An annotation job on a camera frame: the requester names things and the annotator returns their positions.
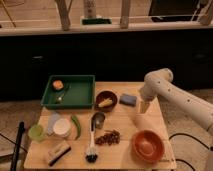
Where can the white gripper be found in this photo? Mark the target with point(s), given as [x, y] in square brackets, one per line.
[147, 94]

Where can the blue grey sponge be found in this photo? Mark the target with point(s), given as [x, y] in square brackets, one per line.
[128, 99]

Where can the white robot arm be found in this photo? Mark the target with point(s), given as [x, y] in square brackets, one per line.
[159, 82]

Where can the green plastic tray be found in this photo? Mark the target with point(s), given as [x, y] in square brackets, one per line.
[80, 94]

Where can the yellow corn piece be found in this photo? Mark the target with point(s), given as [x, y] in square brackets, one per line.
[106, 102]

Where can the dark brown bowl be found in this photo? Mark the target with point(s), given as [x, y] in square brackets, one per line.
[105, 95]

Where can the purple toy grapes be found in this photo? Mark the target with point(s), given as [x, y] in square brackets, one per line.
[111, 137]

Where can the green chili pepper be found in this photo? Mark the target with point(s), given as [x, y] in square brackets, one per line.
[78, 126]

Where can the small metal spoon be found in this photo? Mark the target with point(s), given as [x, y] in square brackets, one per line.
[60, 98]

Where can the white round container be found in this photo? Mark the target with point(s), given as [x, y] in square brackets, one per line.
[62, 127]

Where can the orange toy bread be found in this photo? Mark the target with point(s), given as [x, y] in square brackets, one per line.
[57, 85]

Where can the pale blue cloth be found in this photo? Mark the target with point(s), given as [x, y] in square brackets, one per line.
[52, 119]

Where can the wooden block eraser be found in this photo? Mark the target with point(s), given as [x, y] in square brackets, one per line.
[54, 154]

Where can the green box on ledge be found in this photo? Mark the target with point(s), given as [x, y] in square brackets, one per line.
[95, 21]

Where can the wooden easel leg right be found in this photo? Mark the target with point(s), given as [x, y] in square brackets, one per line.
[125, 11]

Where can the wooden easel leg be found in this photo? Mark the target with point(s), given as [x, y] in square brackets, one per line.
[125, 11]
[63, 13]

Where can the light green cup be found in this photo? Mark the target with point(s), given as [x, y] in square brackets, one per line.
[36, 133]

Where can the wooden easel leg left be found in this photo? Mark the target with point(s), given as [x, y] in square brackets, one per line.
[63, 13]

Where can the black pole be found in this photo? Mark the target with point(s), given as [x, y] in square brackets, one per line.
[15, 155]

